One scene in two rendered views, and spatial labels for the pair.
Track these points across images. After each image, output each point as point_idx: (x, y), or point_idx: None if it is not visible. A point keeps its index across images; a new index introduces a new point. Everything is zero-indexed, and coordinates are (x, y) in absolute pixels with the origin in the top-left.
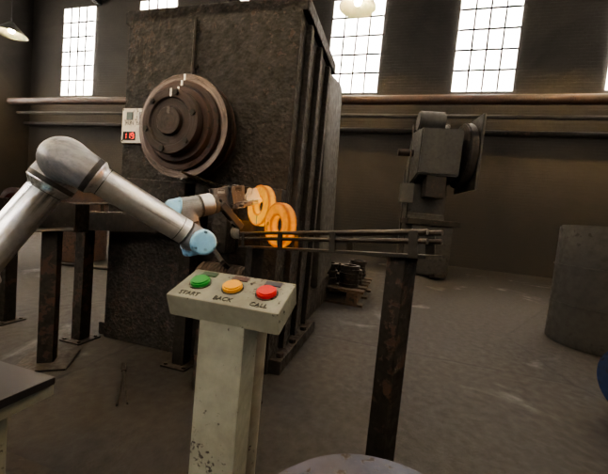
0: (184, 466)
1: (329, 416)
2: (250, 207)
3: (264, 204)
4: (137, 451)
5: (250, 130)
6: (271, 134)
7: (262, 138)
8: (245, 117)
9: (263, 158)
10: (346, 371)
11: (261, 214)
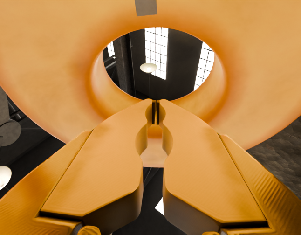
0: None
1: None
2: (267, 82)
3: (58, 102)
4: None
5: None
6: (256, 154)
7: (280, 159)
8: None
9: (296, 131)
10: None
11: (64, 24)
